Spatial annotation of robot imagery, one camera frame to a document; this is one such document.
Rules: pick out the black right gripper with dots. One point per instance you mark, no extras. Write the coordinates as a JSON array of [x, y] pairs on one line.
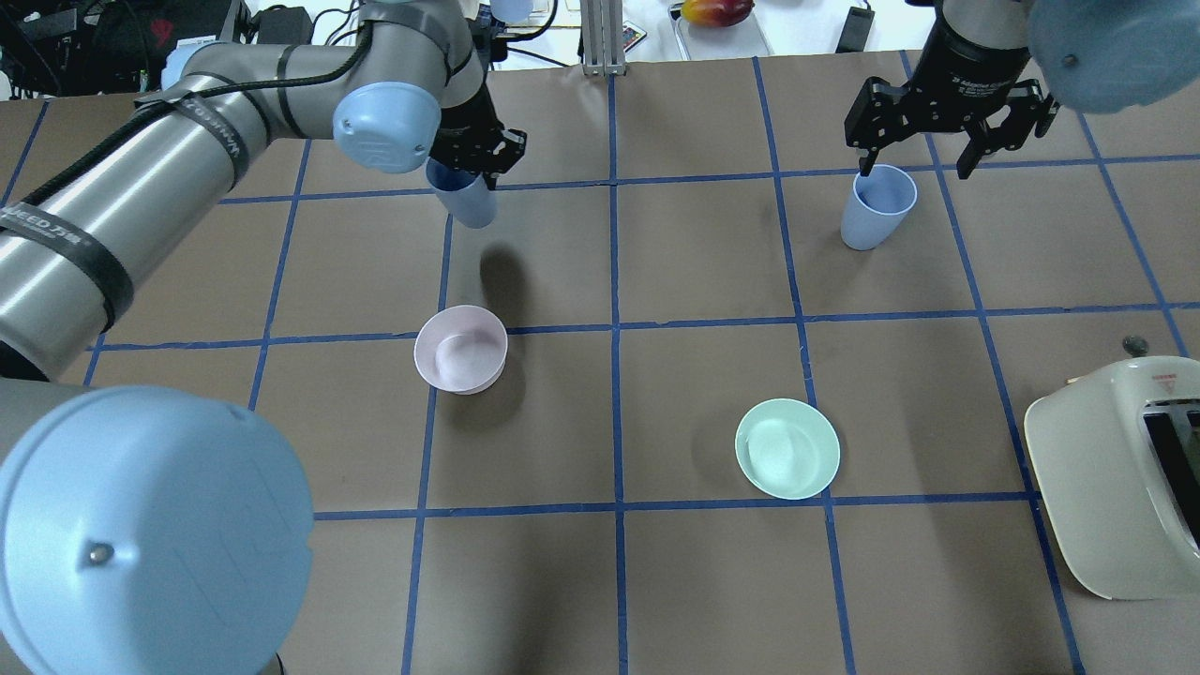
[[975, 58]]

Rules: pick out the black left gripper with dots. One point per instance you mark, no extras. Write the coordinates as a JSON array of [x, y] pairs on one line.
[[466, 119]]

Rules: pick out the blue cup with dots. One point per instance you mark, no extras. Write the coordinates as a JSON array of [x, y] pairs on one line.
[[876, 205], [465, 195]]

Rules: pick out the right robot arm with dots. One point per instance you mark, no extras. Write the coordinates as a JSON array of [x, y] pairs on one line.
[[1093, 56]]

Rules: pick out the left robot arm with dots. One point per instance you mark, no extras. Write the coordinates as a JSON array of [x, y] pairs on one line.
[[149, 530]]

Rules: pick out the black power adapter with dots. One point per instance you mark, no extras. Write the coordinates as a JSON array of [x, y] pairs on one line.
[[857, 27]]

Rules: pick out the pink bowl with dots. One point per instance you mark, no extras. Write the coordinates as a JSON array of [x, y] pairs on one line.
[[461, 350]]

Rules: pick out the small remote control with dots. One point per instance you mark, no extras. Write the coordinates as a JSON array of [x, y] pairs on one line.
[[632, 35]]

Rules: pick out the red apple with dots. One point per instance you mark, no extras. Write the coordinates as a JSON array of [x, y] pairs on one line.
[[716, 13]]

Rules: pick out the mint green bowl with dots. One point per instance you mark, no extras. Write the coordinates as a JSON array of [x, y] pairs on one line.
[[787, 449]]

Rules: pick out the cream white toaster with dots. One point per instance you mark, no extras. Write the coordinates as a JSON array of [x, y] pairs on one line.
[[1115, 455]]

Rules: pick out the aluminium frame post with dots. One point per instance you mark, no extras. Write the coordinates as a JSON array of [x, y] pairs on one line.
[[602, 38]]

